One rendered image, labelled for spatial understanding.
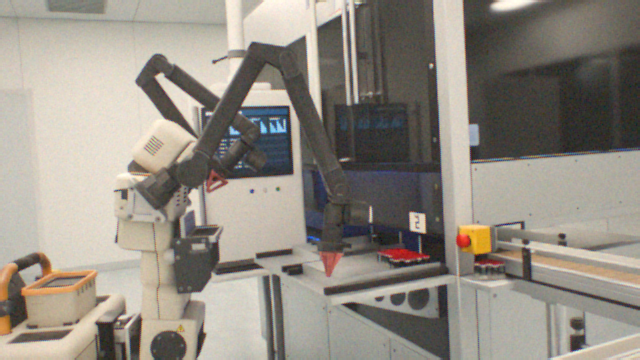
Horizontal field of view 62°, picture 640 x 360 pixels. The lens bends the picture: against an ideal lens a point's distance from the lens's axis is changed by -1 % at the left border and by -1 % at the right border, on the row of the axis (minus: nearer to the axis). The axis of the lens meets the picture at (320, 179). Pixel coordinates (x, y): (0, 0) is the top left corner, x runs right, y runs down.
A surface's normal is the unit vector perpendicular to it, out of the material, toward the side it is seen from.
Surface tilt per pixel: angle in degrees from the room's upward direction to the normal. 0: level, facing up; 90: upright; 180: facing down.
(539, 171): 90
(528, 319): 90
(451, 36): 90
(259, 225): 90
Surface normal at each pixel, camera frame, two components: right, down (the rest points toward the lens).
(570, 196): 0.40, 0.03
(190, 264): 0.09, 0.04
